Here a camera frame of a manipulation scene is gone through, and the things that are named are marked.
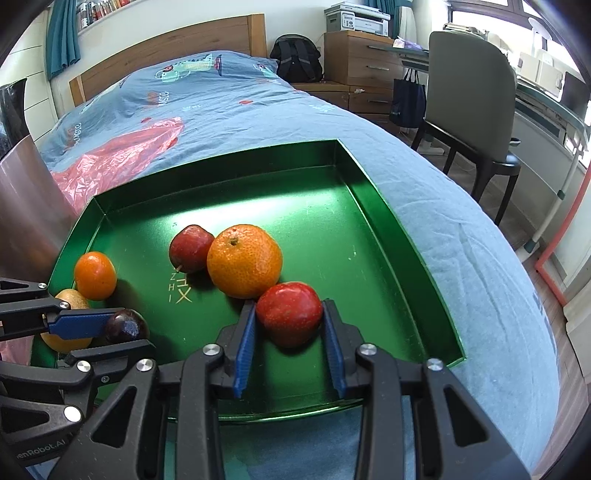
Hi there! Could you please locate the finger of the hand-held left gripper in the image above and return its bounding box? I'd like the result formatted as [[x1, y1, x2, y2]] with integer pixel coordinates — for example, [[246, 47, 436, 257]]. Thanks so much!
[[0, 340, 158, 425], [0, 278, 114, 342]]

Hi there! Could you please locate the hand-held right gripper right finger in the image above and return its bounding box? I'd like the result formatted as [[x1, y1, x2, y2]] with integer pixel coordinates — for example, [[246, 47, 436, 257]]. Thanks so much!
[[321, 299, 532, 480]]

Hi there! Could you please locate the low wooden nightstand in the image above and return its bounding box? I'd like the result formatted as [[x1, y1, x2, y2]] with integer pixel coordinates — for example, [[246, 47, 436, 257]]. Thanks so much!
[[288, 80, 400, 134]]

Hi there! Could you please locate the row of books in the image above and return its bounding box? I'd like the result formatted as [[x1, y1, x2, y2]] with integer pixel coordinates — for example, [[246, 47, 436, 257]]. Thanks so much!
[[76, 0, 134, 31]]

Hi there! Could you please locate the pink plastic sheet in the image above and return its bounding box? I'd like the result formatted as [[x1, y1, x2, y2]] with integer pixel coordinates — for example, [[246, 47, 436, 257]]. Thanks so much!
[[48, 116, 184, 217]]

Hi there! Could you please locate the dark hanging bag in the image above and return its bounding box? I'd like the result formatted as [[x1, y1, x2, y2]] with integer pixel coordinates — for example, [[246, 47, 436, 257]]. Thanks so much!
[[389, 69, 427, 129]]

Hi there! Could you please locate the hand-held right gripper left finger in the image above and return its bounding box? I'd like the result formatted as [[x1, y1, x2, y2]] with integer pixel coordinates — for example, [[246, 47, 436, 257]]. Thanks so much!
[[48, 300, 257, 480]]

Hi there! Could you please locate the grey chair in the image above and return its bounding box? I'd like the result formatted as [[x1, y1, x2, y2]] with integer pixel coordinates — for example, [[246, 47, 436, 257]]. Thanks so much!
[[411, 31, 522, 227]]

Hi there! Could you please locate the short teal curtain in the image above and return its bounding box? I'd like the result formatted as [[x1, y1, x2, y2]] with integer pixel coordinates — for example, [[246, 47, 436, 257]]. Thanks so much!
[[46, 0, 81, 80]]

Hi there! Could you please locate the green tray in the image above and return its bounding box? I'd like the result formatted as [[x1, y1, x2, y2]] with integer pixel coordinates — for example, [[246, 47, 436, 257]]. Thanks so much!
[[30, 138, 467, 423]]

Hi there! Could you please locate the orange metal frame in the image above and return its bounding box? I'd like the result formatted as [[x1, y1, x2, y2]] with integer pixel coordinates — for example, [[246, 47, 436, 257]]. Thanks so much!
[[536, 152, 591, 306]]

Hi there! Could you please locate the yellow pear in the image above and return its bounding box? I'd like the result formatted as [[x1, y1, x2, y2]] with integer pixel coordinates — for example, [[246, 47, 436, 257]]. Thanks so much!
[[41, 288, 93, 354]]

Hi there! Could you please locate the white printer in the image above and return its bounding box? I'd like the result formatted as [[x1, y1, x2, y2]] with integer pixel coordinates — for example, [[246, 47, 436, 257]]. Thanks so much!
[[324, 1, 391, 37]]

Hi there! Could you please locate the dark purple plum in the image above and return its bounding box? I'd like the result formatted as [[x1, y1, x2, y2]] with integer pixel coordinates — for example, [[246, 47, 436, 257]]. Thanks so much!
[[105, 308, 150, 344]]

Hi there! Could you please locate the small red apple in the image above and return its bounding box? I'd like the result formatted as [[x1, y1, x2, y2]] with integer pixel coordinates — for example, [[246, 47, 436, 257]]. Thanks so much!
[[168, 224, 215, 274], [255, 282, 324, 349]]

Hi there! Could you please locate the orange mandarin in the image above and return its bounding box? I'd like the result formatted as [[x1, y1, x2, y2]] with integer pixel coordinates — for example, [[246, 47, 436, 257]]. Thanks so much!
[[74, 251, 117, 302], [206, 224, 283, 300]]

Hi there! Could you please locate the steel and black electric kettle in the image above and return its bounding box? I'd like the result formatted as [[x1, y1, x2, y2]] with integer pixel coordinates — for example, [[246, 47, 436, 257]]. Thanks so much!
[[0, 78, 81, 284]]

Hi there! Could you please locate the black backpack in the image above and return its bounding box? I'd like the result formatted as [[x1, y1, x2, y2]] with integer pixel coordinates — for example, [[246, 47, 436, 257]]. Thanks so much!
[[269, 34, 324, 84]]

